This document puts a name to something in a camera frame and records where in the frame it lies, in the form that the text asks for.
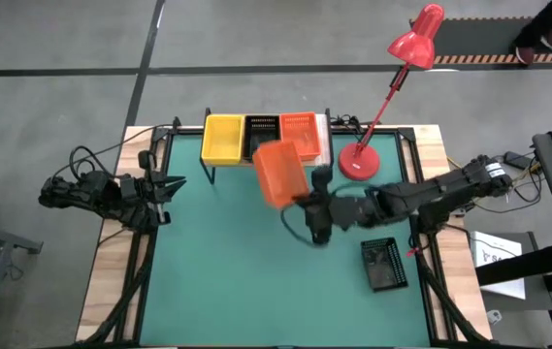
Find wooden shelf black metal legs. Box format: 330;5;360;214
199;108;334;186

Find red desk lamp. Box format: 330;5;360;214
337;3;445;182

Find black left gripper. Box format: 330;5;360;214
132;173;188;229

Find black metal table frame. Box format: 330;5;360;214
75;123;493;348

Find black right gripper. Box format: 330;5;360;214
294;164;336;233

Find white printed box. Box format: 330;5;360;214
469;230;528;301

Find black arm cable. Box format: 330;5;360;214
279;181;370;246
54;123;176;180

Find green table mat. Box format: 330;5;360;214
139;131;432;348

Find black hazard striped floor mat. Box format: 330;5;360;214
409;16;552;67

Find black power adapter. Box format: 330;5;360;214
503;150;529;171

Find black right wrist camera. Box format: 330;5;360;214
309;226;331;247

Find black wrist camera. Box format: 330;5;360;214
118;174;137;201
309;226;331;247

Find person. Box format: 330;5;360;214
514;0;552;67

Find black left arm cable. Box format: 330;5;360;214
54;123;176;180

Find black cable bundle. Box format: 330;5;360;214
331;114;369;131

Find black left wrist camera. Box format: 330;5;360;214
118;174;137;201

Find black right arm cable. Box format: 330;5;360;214
279;181;370;246

